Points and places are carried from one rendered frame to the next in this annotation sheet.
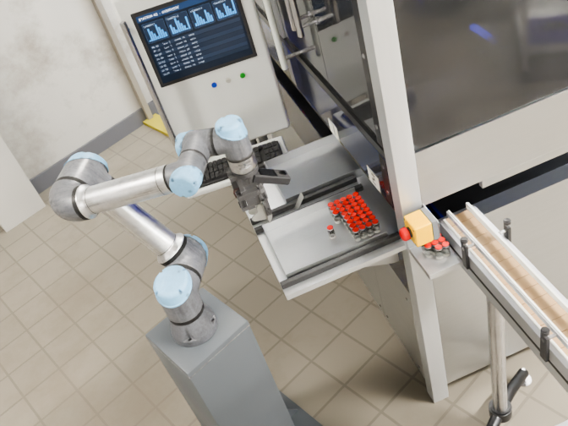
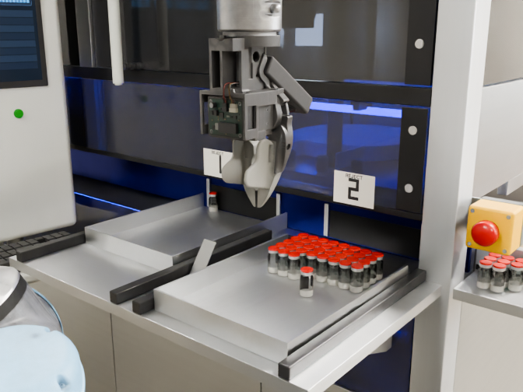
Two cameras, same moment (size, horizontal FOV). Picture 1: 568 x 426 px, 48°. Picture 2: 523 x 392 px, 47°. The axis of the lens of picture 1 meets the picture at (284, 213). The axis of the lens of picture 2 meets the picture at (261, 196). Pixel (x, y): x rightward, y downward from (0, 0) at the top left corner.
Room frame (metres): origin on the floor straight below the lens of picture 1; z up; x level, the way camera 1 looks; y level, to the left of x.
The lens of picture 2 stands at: (0.90, 0.56, 1.30)
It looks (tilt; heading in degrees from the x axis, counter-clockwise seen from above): 16 degrees down; 316
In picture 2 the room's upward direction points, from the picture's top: straight up
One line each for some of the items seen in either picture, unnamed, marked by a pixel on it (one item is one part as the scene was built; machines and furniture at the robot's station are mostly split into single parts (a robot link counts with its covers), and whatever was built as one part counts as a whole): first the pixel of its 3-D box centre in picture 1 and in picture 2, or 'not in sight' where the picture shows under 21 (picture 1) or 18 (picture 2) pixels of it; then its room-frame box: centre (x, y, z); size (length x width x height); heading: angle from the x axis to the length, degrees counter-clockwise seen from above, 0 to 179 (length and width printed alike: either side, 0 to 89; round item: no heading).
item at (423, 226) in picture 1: (420, 227); (496, 225); (1.30, -0.36, 0.99); 0.08 x 0.07 x 0.07; 97
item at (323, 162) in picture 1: (318, 166); (190, 227); (1.87, -0.17, 0.90); 0.34 x 0.26 x 0.04; 97
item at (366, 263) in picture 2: (353, 217); (324, 262); (1.53, -0.21, 0.90); 0.18 x 0.02 x 0.05; 6
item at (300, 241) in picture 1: (323, 232); (286, 286); (1.52, -0.10, 0.90); 0.34 x 0.26 x 0.04; 96
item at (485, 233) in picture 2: (406, 233); (486, 232); (1.29, -0.32, 0.99); 0.04 x 0.04 x 0.04; 7
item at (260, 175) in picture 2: (261, 215); (258, 176); (1.41, 0.06, 1.13); 0.06 x 0.03 x 0.09; 97
